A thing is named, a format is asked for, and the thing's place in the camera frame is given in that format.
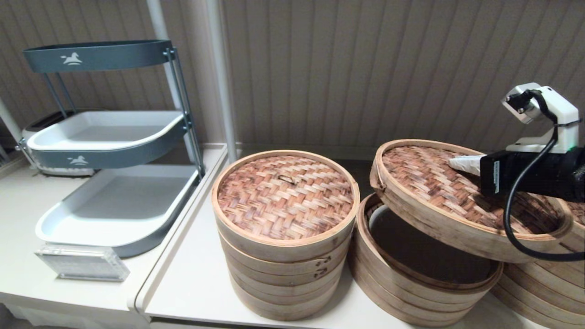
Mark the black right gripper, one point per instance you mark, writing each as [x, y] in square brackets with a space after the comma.
[548, 176]

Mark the woven bamboo steamer lid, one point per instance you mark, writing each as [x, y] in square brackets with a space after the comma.
[283, 196]
[578, 212]
[425, 183]

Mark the dark cooktop panel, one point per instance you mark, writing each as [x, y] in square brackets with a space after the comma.
[361, 176]

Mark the thick white upright pole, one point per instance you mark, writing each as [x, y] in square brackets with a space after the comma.
[217, 55]

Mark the white and teal curved tray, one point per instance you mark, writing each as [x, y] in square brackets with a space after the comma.
[105, 131]

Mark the dark teal rack shelf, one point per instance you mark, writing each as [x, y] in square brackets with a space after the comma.
[114, 55]

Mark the clear acrylic warning sign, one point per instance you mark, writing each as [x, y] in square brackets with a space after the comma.
[82, 265]

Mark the white toaster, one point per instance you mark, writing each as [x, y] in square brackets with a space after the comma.
[64, 171]

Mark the thin teal rack rods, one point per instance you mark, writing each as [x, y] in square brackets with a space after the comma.
[55, 94]

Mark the slanted white pole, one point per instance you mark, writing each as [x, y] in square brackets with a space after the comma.
[10, 119]

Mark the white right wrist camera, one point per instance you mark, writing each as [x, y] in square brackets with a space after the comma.
[555, 107]

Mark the teal rack double post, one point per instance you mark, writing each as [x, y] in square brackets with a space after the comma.
[186, 121]

